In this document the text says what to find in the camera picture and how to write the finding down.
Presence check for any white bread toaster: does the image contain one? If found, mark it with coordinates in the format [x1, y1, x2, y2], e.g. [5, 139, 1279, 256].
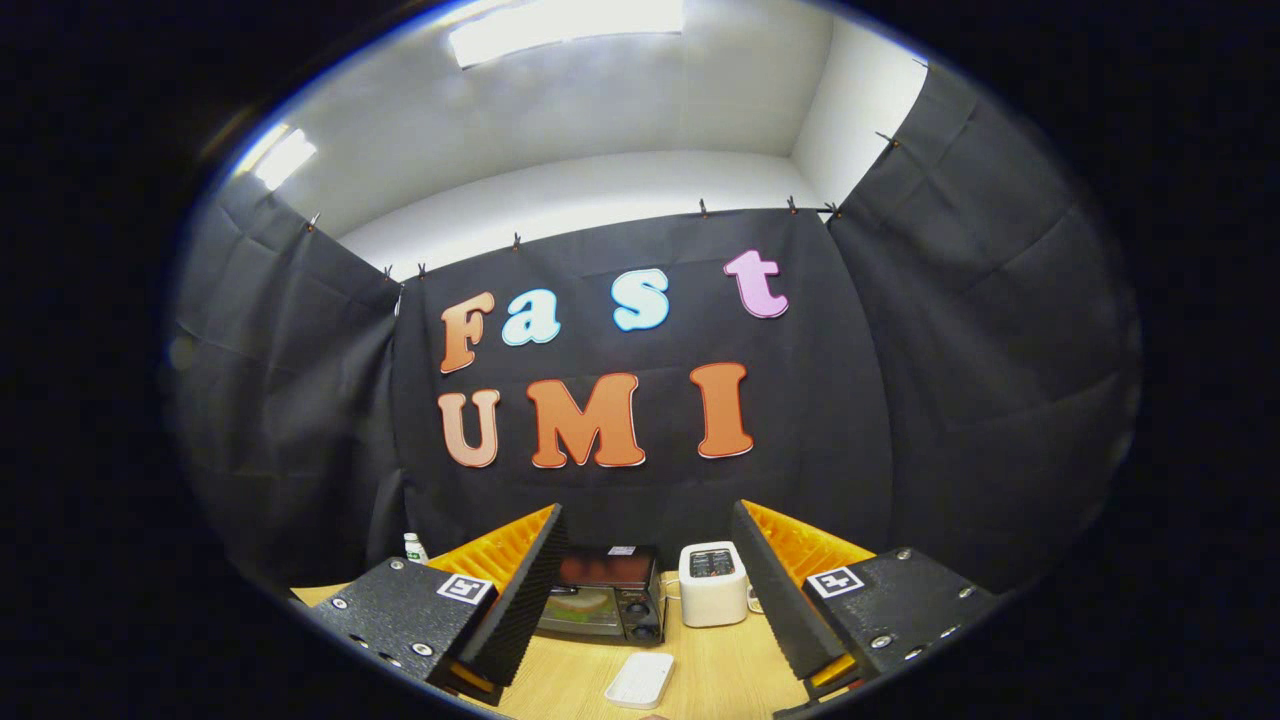
[677, 541, 751, 629]

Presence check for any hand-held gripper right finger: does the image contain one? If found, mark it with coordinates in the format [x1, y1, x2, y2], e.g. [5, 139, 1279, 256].
[730, 499, 1007, 717]

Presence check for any small ceiling light panel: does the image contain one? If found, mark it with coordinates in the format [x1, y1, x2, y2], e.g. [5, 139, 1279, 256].
[250, 124, 319, 192]

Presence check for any white rectangular dish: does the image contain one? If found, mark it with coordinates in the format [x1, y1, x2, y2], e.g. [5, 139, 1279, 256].
[603, 652, 677, 712]

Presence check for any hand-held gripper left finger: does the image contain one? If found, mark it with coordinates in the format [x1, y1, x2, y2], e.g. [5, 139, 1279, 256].
[300, 503, 567, 707]

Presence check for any black toaster oven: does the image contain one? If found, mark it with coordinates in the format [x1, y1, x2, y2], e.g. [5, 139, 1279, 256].
[534, 545, 670, 648]

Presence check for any long ceiling light panel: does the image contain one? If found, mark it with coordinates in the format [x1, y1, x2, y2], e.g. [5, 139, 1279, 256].
[447, 0, 687, 70]

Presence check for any black backdrop cloth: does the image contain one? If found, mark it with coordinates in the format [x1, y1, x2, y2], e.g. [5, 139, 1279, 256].
[165, 60, 1142, 593]

